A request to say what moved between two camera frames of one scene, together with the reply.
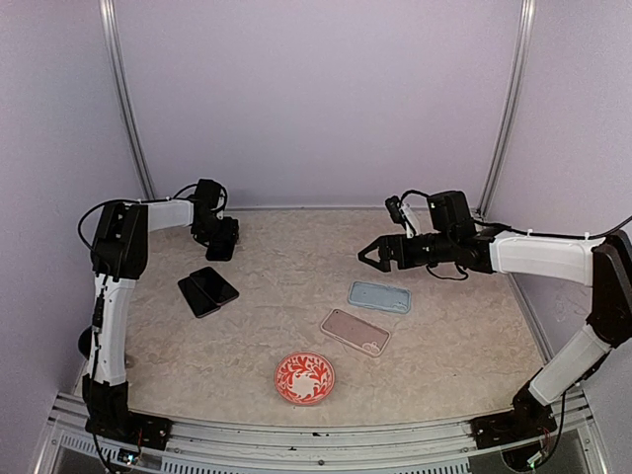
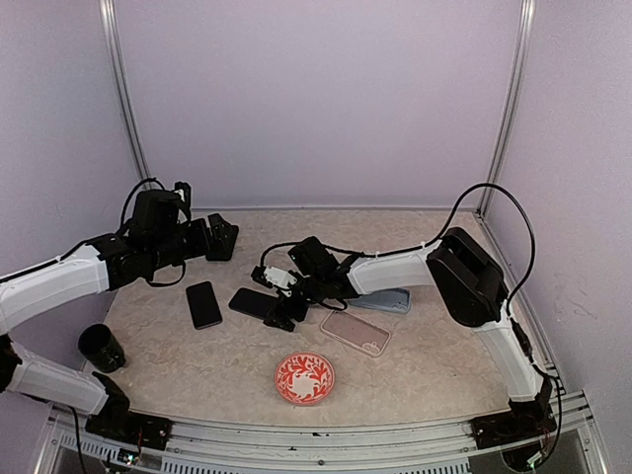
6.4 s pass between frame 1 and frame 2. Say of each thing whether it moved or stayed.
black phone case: stayed
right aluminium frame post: stayed
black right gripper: moved
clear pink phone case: stayed
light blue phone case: stayed
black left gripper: moved
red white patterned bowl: stayed
